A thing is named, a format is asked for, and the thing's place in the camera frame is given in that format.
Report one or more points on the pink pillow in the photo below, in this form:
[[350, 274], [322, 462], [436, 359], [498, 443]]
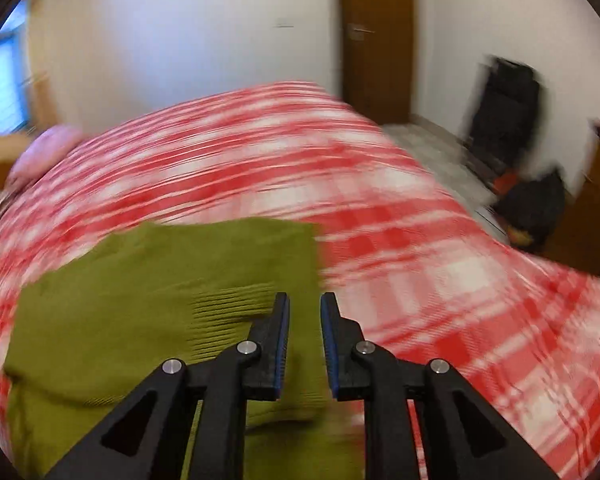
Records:
[[47, 152]]

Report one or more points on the black suitcase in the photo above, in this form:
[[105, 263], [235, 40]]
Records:
[[505, 110]]

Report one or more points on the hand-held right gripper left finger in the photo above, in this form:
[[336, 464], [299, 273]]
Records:
[[282, 345]]

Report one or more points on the green striped knit sweater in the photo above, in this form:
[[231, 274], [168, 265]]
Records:
[[130, 310]]

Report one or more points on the window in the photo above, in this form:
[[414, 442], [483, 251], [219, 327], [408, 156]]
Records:
[[5, 85]]

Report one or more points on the black bag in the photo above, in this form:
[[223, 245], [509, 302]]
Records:
[[535, 205]]

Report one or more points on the brown wooden door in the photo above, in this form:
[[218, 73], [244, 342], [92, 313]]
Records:
[[375, 70]]

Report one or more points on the wooden chair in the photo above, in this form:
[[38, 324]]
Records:
[[590, 210]]

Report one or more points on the red plaid blanket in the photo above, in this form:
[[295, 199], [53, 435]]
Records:
[[430, 270]]

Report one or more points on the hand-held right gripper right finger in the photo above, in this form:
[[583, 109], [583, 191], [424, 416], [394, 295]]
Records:
[[330, 347]]

